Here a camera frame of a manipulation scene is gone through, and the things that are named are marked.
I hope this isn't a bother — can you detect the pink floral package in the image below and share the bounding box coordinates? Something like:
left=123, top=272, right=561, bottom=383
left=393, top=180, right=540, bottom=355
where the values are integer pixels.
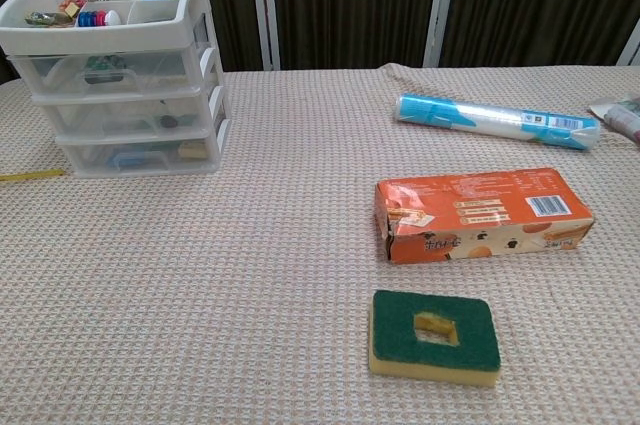
left=587, top=96, right=640, bottom=149

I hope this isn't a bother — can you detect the blue white plastic wrap roll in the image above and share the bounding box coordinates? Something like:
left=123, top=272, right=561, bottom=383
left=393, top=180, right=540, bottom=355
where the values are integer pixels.
left=393, top=91, right=602, bottom=151

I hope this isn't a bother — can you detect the beige woven tablecloth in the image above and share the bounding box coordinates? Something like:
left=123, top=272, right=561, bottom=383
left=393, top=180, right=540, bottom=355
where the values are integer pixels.
left=0, top=62, right=640, bottom=425

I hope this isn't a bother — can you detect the dark green object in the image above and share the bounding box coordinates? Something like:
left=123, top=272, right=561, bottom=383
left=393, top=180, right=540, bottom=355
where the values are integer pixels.
left=157, top=114, right=196, bottom=131

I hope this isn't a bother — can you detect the white frame post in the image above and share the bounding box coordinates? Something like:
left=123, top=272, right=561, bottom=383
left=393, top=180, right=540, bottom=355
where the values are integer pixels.
left=616, top=24, right=640, bottom=67
left=248, top=0, right=282, bottom=71
left=422, top=0, right=462, bottom=69

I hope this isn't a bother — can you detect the clear plastic drawer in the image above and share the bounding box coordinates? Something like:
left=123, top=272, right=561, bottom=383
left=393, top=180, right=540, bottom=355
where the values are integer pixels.
left=32, top=87, right=226, bottom=140
left=55, top=132, right=231, bottom=178
left=5, top=42, right=221, bottom=97

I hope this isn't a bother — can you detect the white drawer organizer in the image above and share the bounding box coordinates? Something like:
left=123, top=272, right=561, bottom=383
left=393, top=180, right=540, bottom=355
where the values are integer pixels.
left=0, top=0, right=232, bottom=179

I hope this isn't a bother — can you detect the green rectangular card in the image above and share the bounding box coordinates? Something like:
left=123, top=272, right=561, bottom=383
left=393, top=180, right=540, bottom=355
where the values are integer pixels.
left=367, top=288, right=503, bottom=389

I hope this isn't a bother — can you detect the orange cardboard box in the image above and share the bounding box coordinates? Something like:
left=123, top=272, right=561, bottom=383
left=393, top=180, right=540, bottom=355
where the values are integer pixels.
left=374, top=167, right=596, bottom=265

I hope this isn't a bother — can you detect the blue plastic object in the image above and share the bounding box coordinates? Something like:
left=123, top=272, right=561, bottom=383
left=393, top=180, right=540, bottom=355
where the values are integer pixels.
left=106, top=151, right=170, bottom=172

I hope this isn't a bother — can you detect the small green circuit board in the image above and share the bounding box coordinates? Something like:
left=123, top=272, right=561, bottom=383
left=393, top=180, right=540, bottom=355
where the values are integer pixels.
left=83, top=54, right=129, bottom=85

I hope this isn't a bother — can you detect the yellow tape measure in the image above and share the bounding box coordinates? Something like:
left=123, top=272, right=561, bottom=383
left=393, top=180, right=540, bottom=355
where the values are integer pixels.
left=0, top=169, right=66, bottom=183

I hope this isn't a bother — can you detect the tan block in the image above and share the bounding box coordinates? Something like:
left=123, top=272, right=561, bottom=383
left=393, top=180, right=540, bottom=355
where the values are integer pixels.
left=176, top=140, right=207, bottom=162

